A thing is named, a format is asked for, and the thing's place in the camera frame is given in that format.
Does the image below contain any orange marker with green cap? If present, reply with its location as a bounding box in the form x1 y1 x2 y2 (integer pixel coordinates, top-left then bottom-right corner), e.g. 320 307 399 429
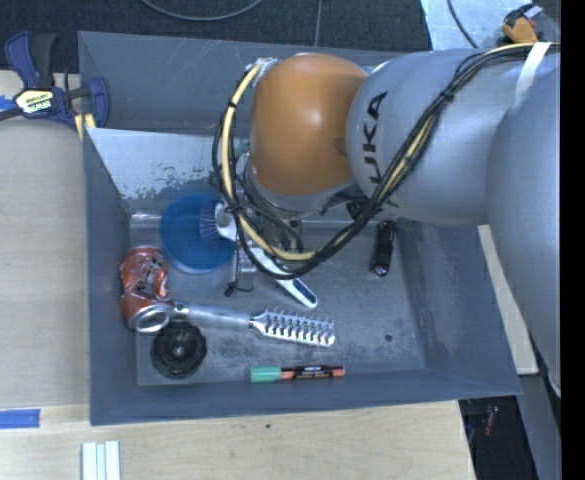
249 364 347 385

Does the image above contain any blue plastic cup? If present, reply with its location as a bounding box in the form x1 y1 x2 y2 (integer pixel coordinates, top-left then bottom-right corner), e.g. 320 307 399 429
159 193 239 275

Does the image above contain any grey metal bin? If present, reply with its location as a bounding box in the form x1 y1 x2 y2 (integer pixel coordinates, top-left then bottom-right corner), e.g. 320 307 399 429
76 30 524 427

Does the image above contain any crushed red soda can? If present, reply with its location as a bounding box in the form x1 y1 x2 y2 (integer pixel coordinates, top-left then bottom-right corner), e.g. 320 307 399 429
118 245 176 335

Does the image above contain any silver metal spiked brush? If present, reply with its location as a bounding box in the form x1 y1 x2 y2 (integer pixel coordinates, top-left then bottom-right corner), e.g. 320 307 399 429
171 301 337 349

